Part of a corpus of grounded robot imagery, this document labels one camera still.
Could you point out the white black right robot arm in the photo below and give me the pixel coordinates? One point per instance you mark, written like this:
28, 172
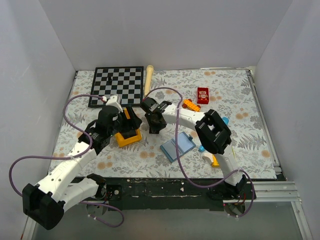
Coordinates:
212, 131

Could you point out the cream wooden pestle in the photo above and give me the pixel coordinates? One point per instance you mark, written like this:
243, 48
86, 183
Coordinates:
148, 79

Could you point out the yellow toy window brick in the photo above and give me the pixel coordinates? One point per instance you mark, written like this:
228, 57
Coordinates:
215, 163

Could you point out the orange toy car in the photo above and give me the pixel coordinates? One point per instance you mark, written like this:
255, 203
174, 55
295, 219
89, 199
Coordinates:
188, 104

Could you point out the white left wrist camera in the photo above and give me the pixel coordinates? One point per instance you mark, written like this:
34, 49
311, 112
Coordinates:
114, 100

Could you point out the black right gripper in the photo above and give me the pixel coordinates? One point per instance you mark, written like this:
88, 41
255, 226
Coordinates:
148, 117

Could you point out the black white chessboard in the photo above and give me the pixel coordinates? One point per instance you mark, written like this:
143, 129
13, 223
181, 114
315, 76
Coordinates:
125, 81

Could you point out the yellow plastic bin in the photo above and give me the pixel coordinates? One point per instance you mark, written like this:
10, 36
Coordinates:
126, 135

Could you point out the red owl toy block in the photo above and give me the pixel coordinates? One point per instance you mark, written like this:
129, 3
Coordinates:
203, 95

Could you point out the aluminium frame rail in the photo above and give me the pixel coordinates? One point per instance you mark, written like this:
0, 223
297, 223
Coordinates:
268, 191

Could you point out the black VIP card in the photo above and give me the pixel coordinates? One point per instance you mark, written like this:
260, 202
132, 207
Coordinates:
154, 129

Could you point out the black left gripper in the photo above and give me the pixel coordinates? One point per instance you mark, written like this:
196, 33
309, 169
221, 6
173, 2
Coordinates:
126, 127

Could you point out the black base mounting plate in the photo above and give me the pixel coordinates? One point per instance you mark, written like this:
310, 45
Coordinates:
146, 203

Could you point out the white curved toy piece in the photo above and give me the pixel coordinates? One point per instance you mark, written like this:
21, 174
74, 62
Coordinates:
208, 158

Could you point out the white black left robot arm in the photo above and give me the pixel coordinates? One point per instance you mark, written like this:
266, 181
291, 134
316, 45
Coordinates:
48, 200

